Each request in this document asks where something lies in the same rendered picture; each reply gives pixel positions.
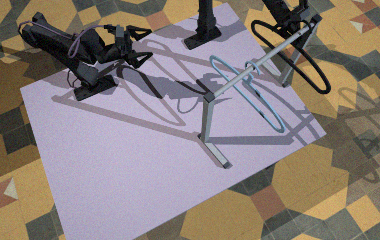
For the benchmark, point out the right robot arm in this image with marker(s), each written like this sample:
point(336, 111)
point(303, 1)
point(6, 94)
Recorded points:
point(91, 49)

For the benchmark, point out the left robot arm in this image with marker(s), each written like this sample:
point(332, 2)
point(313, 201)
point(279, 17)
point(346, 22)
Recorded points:
point(207, 31)

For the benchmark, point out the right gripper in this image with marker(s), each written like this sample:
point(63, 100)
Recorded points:
point(125, 52)

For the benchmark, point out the light blue clothes hanger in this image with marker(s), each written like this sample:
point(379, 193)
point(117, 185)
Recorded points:
point(248, 82)

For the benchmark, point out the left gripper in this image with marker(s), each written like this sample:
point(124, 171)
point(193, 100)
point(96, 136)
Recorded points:
point(281, 14)

